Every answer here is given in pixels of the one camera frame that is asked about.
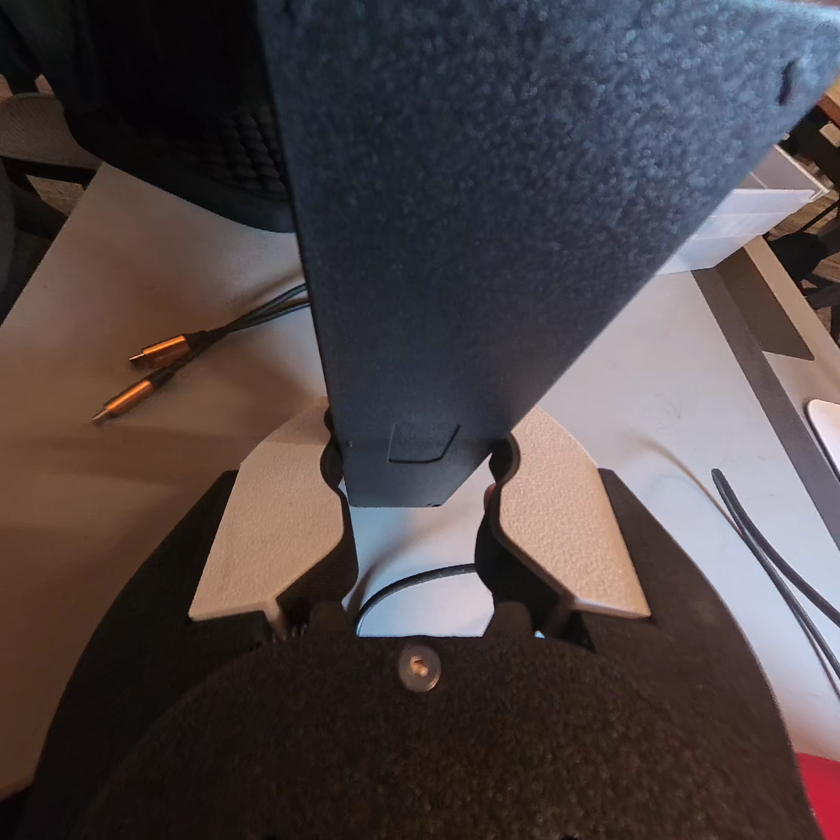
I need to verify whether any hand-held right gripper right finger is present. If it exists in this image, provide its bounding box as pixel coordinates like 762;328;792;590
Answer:
474;407;652;621

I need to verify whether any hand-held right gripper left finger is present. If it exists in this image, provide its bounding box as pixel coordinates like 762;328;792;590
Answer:
188;397;361;624

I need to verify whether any black hub's attached cable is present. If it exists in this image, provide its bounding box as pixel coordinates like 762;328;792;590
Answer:
357;469;840;700

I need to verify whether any black usb cable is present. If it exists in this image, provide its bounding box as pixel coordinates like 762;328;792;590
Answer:
712;469;840;624

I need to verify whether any black usb hub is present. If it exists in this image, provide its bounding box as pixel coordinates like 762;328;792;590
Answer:
256;0;840;509

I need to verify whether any clear plastic bin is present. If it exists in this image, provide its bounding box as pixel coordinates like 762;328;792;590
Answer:
656;146;829;277

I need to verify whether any red plastic bin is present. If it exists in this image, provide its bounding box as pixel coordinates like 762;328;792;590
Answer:
794;751;840;840

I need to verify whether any instruction sheet on stand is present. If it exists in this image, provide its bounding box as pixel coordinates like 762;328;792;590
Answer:
806;399;840;480

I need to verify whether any black chair armrest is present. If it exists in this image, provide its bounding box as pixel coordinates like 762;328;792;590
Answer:
66;92;296;234

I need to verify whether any orange thin-plug usb cable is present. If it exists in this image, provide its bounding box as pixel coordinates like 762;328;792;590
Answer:
92;289;311;425

